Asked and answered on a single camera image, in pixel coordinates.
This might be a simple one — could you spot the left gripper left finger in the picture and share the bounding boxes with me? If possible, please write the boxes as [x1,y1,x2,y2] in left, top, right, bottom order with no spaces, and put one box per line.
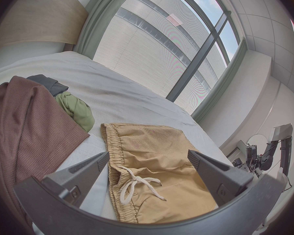
[42,151,110,207]

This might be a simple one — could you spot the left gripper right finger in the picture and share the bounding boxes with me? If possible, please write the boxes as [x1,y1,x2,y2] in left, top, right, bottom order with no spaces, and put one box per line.
[187,149,254,208]

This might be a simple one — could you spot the grey-green curtain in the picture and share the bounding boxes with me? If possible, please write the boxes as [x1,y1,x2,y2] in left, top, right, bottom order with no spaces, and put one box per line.
[74,0,133,61]

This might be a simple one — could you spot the window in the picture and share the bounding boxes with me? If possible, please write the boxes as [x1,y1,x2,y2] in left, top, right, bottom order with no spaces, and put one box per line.
[92,0,245,116]

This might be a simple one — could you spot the black garment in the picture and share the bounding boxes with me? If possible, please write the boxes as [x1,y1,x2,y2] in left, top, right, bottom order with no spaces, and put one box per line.
[26,74,69,98]

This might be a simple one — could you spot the tan shorts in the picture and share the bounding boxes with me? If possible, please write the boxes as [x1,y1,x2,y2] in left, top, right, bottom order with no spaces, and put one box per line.
[100,123,218,223]

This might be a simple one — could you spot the pale grey garment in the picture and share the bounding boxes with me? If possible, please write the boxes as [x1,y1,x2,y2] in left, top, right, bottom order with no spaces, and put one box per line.
[56,134,118,221]

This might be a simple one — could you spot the brown garment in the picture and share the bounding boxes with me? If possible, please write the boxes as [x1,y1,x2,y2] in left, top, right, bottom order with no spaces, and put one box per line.
[0,76,90,232]

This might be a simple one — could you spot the green garment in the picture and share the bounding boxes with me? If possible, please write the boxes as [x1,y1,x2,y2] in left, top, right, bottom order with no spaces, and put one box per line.
[54,91,95,133]

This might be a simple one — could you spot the bed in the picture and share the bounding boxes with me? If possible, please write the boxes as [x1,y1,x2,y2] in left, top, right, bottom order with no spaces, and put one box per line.
[0,0,234,222]

